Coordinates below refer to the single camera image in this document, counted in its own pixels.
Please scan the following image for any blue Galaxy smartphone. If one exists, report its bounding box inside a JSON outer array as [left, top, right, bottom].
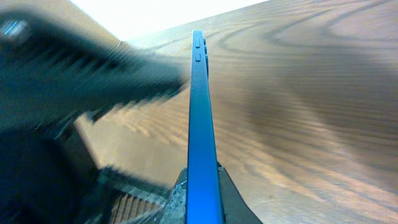
[[185, 30, 224, 224]]

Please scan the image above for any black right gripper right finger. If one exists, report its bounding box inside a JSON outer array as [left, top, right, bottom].
[[218, 163, 262, 224]]

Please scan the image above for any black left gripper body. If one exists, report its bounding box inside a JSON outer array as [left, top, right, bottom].
[[1, 125, 103, 223]]

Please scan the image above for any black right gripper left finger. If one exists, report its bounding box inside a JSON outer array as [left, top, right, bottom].
[[159, 168, 187, 224]]

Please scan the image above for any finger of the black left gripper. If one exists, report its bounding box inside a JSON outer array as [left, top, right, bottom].
[[96, 166, 171, 224], [1, 12, 185, 131]]

